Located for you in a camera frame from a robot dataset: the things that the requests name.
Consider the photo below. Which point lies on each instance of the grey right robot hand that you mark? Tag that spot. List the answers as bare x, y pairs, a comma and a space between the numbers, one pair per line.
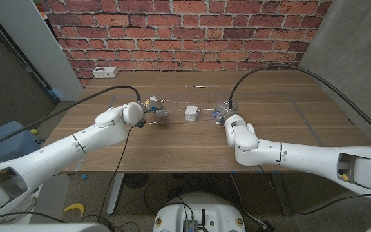
226, 109

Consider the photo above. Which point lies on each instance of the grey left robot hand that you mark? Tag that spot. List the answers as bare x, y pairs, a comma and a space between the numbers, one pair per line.
156, 108

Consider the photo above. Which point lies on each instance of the clear cellophane sheet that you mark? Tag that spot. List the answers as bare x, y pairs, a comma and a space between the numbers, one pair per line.
206, 109

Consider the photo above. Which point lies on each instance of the small white box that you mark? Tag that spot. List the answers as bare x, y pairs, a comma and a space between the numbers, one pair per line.
191, 113

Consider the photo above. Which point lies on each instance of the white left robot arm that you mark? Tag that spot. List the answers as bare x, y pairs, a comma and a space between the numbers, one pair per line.
60, 151

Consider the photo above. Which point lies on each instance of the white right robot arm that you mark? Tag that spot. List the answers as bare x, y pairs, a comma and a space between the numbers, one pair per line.
301, 154

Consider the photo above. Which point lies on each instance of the grey electronics box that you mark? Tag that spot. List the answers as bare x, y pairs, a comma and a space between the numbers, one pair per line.
190, 226

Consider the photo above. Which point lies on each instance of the white power strip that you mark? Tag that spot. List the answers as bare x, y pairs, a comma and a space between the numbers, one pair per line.
105, 72

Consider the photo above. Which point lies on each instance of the black round fan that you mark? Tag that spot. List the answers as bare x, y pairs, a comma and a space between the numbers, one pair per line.
136, 181

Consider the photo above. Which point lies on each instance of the red brick print backdrop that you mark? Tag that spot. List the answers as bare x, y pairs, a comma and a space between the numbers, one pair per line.
185, 32

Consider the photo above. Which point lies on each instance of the metal table leg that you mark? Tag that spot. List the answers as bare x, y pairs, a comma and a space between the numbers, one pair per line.
282, 193
114, 193

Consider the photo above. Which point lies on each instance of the small blue floor object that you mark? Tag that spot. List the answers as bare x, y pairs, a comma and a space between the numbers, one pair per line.
84, 177

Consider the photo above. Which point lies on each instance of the black antenna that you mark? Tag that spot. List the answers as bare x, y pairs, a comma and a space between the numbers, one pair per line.
203, 219

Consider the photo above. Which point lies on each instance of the yellow-green ball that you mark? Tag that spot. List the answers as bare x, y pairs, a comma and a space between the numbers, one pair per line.
34, 132

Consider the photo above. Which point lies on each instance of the black power plug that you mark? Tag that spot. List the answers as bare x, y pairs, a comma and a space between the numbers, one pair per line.
268, 226

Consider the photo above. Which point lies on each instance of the yellow banana-shaped object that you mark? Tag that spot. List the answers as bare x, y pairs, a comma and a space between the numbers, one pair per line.
76, 207

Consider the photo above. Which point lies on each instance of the white upright panel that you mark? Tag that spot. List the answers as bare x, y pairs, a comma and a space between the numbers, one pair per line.
34, 42

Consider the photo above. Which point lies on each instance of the blue plastic container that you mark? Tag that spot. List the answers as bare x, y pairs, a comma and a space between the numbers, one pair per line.
18, 149

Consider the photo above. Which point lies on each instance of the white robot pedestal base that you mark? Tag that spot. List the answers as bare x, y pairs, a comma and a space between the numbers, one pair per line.
217, 209

